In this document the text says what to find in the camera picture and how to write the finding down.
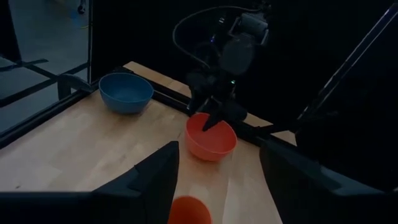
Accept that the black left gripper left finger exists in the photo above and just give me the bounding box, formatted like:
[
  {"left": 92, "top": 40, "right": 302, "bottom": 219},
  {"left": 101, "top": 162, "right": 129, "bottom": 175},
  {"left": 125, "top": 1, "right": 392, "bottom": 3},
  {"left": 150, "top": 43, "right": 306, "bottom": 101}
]
[{"left": 95, "top": 141, "right": 180, "bottom": 215}]

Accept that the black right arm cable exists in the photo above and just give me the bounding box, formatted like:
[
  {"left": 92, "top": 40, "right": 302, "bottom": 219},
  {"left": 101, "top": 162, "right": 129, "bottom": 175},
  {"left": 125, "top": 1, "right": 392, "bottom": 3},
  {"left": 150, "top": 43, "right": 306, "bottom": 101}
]
[{"left": 172, "top": 5, "right": 265, "bottom": 70}]

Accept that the black enclosure curtain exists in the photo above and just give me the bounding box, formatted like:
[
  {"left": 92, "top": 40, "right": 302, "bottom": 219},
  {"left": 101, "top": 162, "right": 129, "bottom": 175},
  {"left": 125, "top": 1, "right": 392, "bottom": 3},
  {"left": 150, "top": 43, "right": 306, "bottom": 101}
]
[{"left": 90, "top": 0, "right": 398, "bottom": 125}]

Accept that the orange cup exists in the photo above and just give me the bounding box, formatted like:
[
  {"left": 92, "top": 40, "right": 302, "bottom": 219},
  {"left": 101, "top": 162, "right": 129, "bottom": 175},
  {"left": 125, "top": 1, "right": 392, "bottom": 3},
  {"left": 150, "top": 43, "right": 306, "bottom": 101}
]
[{"left": 167, "top": 195, "right": 213, "bottom": 224}]

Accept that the black partition panel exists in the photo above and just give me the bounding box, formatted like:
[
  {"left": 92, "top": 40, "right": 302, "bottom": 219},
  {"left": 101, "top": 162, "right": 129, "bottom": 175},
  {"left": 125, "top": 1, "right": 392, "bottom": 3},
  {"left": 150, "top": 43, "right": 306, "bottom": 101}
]
[{"left": 0, "top": 0, "right": 22, "bottom": 63}]

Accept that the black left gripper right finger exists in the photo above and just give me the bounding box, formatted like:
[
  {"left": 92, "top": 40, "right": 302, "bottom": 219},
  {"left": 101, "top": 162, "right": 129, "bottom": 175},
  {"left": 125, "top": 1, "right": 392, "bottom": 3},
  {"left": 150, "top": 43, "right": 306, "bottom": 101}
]
[{"left": 259, "top": 139, "right": 386, "bottom": 216}]

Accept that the blue bowl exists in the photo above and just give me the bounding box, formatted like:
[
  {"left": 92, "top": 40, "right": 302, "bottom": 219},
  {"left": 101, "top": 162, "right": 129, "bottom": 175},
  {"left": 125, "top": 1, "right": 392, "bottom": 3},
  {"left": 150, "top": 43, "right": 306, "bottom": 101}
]
[{"left": 98, "top": 72, "right": 155, "bottom": 114}]

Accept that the grey metal frame strut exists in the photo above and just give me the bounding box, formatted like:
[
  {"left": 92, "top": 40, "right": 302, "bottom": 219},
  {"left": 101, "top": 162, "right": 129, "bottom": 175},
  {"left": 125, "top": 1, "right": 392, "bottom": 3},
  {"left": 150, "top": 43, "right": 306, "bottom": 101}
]
[{"left": 297, "top": 2, "right": 398, "bottom": 123}]

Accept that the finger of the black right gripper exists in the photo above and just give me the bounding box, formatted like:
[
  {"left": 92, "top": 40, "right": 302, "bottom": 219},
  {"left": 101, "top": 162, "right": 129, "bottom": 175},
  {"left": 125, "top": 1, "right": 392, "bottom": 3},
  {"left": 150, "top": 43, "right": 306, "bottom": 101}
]
[
  {"left": 202, "top": 105, "right": 225, "bottom": 131},
  {"left": 223, "top": 102, "right": 248, "bottom": 123}
]

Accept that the red bowl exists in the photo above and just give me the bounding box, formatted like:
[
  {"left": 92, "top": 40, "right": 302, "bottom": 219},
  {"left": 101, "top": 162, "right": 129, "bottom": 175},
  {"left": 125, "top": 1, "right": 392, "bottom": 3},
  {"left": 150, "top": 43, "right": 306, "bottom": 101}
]
[{"left": 185, "top": 112, "right": 238, "bottom": 162}]

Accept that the grey frame brace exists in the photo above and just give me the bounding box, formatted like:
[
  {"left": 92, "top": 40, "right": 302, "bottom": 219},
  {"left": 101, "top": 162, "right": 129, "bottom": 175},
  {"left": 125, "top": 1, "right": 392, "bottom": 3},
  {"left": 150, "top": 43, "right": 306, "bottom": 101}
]
[{"left": 57, "top": 73, "right": 95, "bottom": 101}]

